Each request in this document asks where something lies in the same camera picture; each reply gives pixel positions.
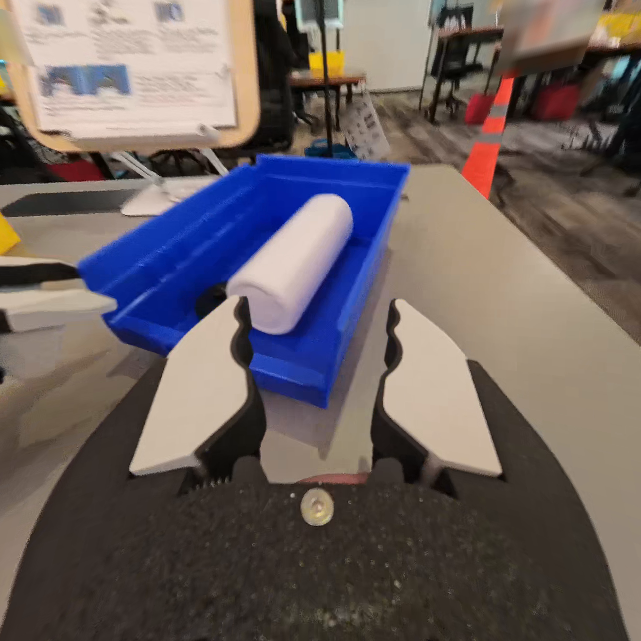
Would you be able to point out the black bottle lid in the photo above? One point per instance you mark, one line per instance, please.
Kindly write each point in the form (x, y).
(211, 300)

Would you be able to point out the white plastic bottle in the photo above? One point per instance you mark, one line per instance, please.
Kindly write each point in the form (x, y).
(290, 260)

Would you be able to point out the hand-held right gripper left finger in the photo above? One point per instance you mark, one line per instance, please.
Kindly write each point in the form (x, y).
(190, 390)

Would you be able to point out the blue round floor base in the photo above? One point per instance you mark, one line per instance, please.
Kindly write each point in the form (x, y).
(330, 151)

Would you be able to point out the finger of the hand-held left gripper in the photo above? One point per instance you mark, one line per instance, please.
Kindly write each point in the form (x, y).
(30, 273)
(54, 308)

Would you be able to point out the dark office desk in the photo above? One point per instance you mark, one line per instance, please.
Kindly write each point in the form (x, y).
(470, 33)

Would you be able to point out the computer monitor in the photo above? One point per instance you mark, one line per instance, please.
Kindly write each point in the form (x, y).
(319, 15)

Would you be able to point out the brown wooden table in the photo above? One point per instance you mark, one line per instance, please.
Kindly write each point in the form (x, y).
(325, 80)

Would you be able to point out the printed instruction sheet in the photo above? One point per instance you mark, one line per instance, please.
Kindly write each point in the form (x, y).
(125, 50)

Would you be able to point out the blue plastic bin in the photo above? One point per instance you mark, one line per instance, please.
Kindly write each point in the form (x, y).
(170, 260)

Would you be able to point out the orange traffic cone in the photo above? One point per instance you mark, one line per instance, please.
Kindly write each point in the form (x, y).
(488, 161)

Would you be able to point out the black floor stand pole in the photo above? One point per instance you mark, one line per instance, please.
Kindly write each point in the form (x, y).
(325, 75)

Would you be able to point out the red plastic bin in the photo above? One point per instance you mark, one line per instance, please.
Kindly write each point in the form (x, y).
(556, 104)
(480, 110)

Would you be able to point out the hanging printed tag sheet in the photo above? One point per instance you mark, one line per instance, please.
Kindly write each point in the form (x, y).
(366, 126)

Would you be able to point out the instruction sheet on stand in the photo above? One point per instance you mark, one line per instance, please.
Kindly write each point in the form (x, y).
(246, 75)

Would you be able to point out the red bag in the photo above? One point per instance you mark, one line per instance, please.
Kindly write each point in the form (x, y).
(75, 172)

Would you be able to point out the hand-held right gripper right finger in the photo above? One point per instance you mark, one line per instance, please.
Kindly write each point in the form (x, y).
(436, 397)

